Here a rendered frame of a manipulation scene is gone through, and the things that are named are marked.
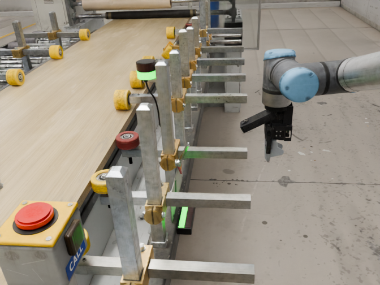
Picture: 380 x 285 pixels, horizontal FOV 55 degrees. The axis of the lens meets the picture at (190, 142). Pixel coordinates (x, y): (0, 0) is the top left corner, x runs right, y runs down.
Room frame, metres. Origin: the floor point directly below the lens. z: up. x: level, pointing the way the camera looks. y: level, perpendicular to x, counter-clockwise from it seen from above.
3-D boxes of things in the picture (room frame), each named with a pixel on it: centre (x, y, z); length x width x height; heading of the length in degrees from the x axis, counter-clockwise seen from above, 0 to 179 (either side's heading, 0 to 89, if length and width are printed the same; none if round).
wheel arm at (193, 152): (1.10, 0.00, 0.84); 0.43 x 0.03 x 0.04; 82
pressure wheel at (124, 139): (1.13, 0.22, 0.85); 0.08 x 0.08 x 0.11
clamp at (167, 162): (1.10, 0.07, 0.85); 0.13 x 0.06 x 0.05; 172
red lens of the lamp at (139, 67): (1.08, 0.12, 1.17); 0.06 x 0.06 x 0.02
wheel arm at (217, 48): (2.09, -0.15, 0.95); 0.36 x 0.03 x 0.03; 82
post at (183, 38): (1.57, 0.00, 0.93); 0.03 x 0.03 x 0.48; 82
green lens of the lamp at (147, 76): (1.08, 0.12, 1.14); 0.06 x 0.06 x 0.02
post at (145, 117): (0.82, 0.11, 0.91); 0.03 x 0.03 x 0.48; 82
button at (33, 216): (0.32, 0.17, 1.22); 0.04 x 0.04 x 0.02
